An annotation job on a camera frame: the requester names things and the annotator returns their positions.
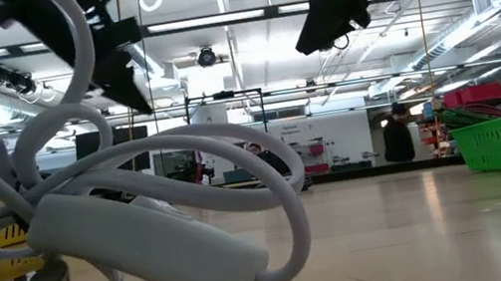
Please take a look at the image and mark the green braided USB cable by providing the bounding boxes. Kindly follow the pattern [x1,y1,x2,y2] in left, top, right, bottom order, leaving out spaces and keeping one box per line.
[435,108,486,133]
[432,100,496,134]

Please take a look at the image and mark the black ceiling spotlight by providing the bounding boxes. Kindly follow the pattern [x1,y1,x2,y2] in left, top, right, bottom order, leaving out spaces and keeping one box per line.
[0,57,38,100]

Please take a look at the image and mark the person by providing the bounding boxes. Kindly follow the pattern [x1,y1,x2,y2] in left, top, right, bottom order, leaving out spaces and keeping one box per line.
[375,100,419,165]
[243,137,292,182]

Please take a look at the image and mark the white cable with inline switch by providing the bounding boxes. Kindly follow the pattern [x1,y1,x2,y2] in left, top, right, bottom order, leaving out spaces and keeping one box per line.
[0,0,324,281]

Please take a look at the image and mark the maroon braided USB cable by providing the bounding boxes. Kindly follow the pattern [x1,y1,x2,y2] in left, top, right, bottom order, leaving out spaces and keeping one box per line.
[461,99,501,125]

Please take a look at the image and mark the black aluminium rig frame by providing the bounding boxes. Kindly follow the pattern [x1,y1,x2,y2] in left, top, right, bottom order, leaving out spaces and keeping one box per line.
[0,0,395,63]

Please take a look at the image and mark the silver ventilation duct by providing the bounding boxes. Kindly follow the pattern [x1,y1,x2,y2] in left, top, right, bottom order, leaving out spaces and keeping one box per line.
[401,0,501,73]

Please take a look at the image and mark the black monitor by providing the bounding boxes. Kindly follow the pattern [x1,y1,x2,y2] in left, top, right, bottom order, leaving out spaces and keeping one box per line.
[72,123,155,181]

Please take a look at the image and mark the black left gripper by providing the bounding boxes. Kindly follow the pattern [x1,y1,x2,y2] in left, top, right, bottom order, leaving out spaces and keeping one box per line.
[0,0,156,139]

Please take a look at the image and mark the black overhead camera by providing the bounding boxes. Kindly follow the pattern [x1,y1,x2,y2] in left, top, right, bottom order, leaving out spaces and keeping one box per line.
[193,44,218,69]

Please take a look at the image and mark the red storage bins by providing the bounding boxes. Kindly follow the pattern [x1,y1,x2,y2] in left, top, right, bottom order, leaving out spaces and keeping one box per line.
[441,80,501,111]

